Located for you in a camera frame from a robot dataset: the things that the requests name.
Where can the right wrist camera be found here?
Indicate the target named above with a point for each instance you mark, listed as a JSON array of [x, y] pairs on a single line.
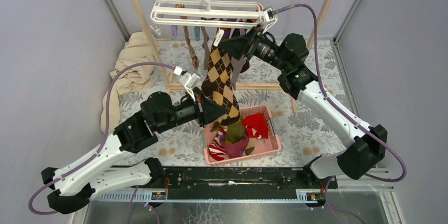
[[269, 18]]

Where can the beige cloth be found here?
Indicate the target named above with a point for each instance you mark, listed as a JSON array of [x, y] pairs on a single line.
[[136, 50]]

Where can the red bear sock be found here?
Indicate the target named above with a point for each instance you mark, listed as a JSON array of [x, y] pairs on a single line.
[[256, 126]]

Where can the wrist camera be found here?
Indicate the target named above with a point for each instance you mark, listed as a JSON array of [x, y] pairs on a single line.
[[269, 18], [187, 80]]

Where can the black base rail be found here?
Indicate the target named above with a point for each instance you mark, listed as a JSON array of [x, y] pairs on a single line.
[[241, 183]]

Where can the argyle brown sock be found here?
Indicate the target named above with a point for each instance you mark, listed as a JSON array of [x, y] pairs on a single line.
[[217, 86]]

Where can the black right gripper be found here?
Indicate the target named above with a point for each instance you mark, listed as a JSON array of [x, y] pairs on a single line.
[[238, 46]]

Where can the pink plastic basket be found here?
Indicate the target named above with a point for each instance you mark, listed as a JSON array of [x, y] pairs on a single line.
[[256, 147]]

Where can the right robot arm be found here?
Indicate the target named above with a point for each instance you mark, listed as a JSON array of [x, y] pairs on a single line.
[[365, 144]]

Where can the green striped sock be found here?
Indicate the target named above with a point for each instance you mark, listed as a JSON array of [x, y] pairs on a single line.
[[233, 133]]

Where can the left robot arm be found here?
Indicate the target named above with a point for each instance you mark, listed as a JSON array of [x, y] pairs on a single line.
[[83, 180]]

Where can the cream patterned sock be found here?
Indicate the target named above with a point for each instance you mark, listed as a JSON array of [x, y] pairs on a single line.
[[192, 54]]

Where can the white clothes peg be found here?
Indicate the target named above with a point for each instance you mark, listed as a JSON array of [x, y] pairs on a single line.
[[218, 37]]

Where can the wooden clothes rack frame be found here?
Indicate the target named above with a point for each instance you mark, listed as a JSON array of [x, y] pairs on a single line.
[[315, 23]]

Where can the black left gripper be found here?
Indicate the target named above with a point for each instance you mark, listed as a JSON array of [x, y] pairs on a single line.
[[211, 110]]

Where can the white sock hanger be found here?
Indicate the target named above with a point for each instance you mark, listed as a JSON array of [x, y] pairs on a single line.
[[211, 13]]

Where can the red white santa sock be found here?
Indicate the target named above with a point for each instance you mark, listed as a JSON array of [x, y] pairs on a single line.
[[216, 149]]

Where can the magenta yellow sock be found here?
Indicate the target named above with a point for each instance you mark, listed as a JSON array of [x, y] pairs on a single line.
[[237, 149]]

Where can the lilac clothes peg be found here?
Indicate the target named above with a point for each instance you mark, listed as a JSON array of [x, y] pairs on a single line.
[[174, 31]]

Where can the teal clothes peg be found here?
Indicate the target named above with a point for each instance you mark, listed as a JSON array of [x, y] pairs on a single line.
[[197, 33]]

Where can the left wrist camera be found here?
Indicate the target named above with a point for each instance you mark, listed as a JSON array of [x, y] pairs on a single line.
[[187, 80]]

